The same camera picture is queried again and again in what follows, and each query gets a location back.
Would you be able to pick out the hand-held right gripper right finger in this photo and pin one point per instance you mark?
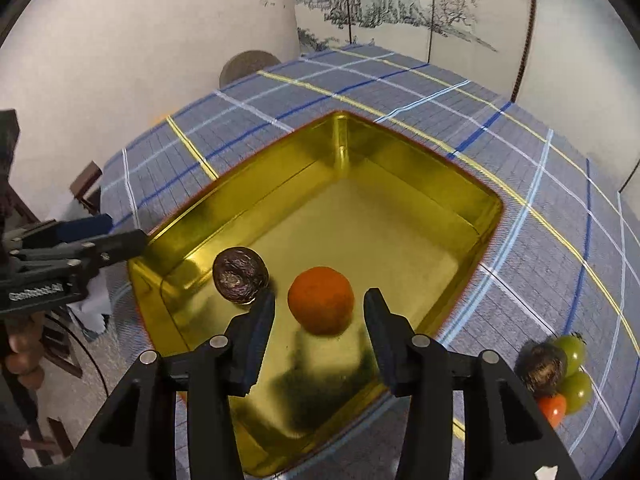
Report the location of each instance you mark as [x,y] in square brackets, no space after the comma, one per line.
[380,352]

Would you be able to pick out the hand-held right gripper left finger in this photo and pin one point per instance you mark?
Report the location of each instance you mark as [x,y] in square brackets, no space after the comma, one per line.
[262,336]

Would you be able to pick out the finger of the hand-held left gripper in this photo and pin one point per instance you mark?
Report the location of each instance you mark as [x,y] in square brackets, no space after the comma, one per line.
[82,227]
[120,244]

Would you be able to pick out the orange tangerine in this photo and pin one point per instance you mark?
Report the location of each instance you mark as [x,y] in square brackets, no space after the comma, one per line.
[320,300]

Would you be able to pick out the gold tin box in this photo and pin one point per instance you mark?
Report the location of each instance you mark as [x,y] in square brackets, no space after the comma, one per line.
[400,220]

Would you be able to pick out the orange tomato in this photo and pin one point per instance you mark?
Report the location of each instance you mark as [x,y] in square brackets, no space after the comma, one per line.
[554,410]

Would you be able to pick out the person's left hand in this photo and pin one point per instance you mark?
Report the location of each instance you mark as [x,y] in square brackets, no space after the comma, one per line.
[21,342]

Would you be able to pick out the brown wooden chair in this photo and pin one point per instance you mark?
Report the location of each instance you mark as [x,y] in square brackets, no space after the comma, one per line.
[86,185]

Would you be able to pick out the white blue cloth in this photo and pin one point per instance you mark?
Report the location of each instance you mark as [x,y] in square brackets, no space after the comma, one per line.
[95,305]

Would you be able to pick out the green tomato with stem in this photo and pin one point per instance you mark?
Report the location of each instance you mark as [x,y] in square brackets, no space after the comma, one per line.
[575,355]

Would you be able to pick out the round wooden stool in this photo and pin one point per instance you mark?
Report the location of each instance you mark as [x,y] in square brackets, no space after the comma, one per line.
[247,62]

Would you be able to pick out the blue plaid tablecloth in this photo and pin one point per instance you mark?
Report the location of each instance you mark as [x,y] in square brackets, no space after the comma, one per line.
[400,100]

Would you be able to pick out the landscape painted folding screen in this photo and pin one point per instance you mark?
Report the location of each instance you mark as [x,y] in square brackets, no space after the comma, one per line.
[375,0]

